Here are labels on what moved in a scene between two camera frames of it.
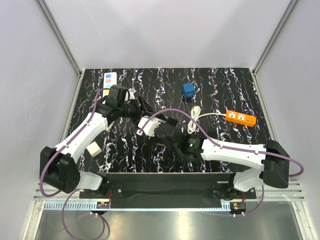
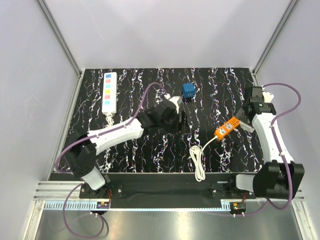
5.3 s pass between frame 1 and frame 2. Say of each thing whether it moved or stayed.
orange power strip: moved
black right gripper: moved
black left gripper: moved
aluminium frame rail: stayed
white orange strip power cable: moved
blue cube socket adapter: stayed
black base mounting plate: stayed
